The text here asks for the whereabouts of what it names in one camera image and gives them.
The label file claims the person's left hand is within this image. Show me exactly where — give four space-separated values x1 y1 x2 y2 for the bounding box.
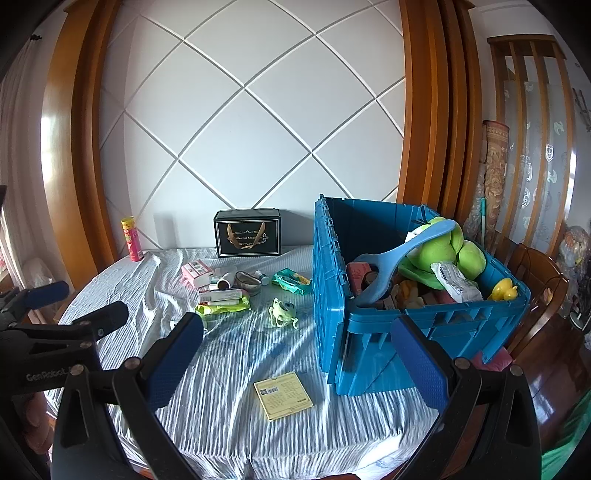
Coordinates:
21 390 54 448

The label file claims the wooden chair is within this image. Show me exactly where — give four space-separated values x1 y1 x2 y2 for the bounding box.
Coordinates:
488 235 571 367

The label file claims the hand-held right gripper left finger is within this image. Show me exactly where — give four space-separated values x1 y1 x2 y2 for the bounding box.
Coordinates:
51 311 206 480

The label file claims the yellow red snack can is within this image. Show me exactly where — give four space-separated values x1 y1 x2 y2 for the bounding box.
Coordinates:
121 217 144 263

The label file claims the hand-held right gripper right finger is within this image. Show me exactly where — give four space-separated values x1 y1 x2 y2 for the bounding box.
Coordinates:
390 315 542 480

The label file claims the green pink wipes pack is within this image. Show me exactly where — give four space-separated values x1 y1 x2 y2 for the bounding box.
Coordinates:
195 295 251 318

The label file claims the teal tissue packet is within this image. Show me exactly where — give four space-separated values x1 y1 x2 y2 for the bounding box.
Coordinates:
271 268 313 296

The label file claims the rolled patterned carpet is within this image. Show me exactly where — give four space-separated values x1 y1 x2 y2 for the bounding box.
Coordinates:
463 120 511 241

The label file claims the blue plastic crate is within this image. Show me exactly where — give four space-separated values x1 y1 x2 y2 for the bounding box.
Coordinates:
313 195 532 397

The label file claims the pink carton box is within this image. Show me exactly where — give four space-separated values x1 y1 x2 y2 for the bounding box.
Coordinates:
181 260 213 288

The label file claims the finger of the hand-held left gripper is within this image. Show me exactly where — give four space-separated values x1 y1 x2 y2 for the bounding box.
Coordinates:
9 301 130 344
0 281 71 330

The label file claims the blue plastic scoop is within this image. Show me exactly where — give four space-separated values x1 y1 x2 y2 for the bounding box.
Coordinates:
353 219 469 308

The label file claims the blue white carton box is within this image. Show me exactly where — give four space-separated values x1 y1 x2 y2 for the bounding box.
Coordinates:
198 288 244 304

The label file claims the yellow flat box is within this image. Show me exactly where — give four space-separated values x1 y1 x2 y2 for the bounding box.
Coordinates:
253 372 314 421

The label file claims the green plush toy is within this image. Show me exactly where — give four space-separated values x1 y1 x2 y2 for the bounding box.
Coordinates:
399 217 487 289

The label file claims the yellow rubber duck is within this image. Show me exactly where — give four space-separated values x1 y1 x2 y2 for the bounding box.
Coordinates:
489 278 518 302

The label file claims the white printed packet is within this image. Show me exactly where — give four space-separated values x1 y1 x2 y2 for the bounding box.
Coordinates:
431 261 484 304

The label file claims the black gift box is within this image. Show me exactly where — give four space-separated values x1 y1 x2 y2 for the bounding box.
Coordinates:
213 209 282 258

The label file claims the light curtain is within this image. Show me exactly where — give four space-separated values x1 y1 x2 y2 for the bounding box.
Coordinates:
0 46 63 289

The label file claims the wooden glass partition screen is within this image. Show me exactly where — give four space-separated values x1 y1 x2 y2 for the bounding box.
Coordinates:
487 36 583 259

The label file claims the dark red box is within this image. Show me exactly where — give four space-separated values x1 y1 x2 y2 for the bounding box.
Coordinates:
346 262 378 297

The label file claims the green cloth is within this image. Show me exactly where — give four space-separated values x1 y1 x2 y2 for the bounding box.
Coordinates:
540 401 591 480

